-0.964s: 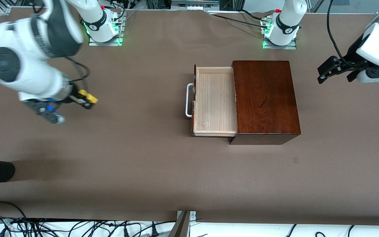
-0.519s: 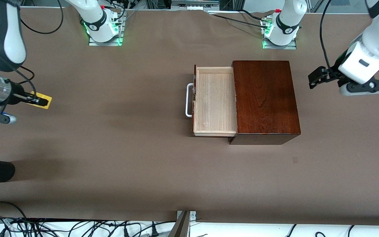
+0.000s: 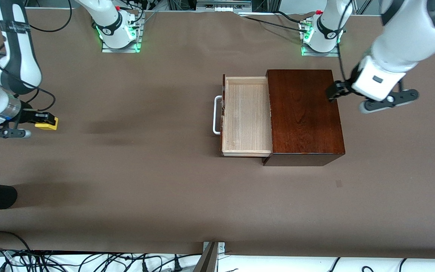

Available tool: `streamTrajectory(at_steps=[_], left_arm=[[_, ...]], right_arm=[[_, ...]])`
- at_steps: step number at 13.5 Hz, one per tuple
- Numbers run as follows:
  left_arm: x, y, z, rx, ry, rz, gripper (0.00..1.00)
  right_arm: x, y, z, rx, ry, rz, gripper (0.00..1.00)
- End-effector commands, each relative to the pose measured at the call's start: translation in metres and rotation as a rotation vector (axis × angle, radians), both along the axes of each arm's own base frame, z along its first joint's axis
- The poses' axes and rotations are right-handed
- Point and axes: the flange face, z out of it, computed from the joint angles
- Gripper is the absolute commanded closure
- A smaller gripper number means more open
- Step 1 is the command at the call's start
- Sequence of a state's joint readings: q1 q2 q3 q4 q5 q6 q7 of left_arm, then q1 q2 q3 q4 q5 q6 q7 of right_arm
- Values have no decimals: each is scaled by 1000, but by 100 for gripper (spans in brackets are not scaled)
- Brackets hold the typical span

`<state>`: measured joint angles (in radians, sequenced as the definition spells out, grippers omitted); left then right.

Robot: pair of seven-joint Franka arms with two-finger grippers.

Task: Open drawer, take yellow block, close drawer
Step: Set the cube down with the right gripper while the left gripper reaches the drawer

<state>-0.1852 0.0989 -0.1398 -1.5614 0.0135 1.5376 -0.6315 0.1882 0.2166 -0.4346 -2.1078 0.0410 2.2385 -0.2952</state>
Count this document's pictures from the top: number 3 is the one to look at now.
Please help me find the yellow block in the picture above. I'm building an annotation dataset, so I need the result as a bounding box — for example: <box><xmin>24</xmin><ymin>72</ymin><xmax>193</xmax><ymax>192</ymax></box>
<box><xmin>34</xmin><ymin>117</ymin><xmax>59</xmax><ymax>131</ymax></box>

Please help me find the wooden drawer with white handle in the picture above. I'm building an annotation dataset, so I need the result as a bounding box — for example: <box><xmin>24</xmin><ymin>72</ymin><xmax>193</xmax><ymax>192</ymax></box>
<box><xmin>213</xmin><ymin>74</ymin><xmax>274</xmax><ymax>158</ymax></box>

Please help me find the dark brown wooden cabinet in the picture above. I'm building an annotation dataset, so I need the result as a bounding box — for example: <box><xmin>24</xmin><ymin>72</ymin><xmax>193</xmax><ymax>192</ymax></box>
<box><xmin>262</xmin><ymin>69</ymin><xmax>346</xmax><ymax>167</ymax></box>

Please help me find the brown table cover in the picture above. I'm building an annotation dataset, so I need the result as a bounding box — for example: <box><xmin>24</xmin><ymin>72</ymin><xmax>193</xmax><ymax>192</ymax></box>
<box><xmin>0</xmin><ymin>8</ymin><xmax>435</xmax><ymax>260</ymax></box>

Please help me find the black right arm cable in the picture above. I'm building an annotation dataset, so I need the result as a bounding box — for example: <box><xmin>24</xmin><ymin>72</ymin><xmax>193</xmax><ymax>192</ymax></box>
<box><xmin>29</xmin><ymin>0</ymin><xmax>73</xmax><ymax>33</ymax></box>

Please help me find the black base cable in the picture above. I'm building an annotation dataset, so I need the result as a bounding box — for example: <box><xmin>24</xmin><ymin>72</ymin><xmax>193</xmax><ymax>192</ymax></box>
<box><xmin>276</xmin><ymin>11</ymin><xmax>310</xmax><ymax>24</ymax></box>
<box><xmin>240</xmin><ymin>15</ymin><xmax>309</xmax><ymax>34</ymax></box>

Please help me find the black cable bundle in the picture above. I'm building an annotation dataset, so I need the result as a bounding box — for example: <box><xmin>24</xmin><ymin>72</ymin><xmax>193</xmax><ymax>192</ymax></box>
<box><xmin>121</xmin><ymin>0</ymin><xmax>158</xmax><ymax>29</ymax></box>

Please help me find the black cable tangle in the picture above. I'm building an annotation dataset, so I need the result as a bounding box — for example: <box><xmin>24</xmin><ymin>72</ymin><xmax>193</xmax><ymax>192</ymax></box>
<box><xmin>0</xmin><ymin>230</ymin><xmax>203</xmax><ymax>272</ymax></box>

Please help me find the small metal bracket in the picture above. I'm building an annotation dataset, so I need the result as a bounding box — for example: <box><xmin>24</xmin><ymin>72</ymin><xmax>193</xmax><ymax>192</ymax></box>
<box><xmin>202</xmin><ymin>242</ymin><xmax>226</xmax><ymax>253</ymax></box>

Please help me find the dark grey post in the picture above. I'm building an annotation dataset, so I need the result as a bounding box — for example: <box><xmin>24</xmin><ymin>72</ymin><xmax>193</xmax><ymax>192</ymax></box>
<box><xmin>193</xmin><ymin>242</ymin><xmax>219</xmax><ymax>272</ymax></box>

